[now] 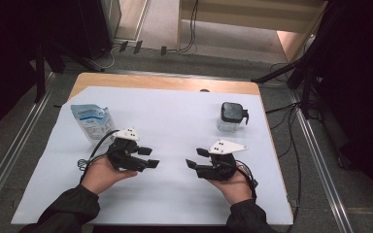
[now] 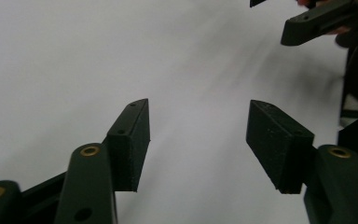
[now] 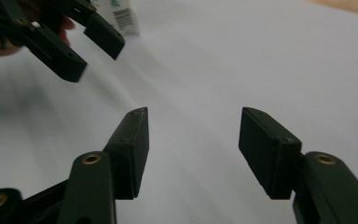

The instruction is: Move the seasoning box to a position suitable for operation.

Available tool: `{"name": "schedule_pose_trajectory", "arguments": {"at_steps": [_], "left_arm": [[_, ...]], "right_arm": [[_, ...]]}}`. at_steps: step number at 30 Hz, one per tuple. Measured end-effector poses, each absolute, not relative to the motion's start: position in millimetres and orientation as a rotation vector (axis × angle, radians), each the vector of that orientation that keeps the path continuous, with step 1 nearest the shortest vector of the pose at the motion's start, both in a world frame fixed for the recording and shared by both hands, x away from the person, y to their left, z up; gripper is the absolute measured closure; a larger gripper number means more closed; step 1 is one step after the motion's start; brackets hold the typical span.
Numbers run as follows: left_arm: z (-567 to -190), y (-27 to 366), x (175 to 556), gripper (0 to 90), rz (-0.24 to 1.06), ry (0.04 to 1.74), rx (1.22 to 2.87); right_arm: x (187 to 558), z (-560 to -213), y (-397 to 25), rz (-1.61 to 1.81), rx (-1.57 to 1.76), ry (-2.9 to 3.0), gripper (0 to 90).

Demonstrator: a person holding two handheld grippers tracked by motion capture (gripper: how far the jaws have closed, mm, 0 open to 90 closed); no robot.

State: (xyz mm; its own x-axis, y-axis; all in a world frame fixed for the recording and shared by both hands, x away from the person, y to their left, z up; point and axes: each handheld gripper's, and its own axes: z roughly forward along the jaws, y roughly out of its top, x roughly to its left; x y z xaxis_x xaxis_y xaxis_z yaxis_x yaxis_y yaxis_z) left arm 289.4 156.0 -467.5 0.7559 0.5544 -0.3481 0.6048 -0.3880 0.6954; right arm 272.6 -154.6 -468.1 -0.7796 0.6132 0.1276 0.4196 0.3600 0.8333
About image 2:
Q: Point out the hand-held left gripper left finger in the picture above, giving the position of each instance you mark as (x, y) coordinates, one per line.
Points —
(129, 149)

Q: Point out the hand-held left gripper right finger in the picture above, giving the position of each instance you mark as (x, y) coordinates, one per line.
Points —
(276, 146)

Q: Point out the white paper sheet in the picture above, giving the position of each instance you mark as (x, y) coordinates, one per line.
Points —
(74, 62)

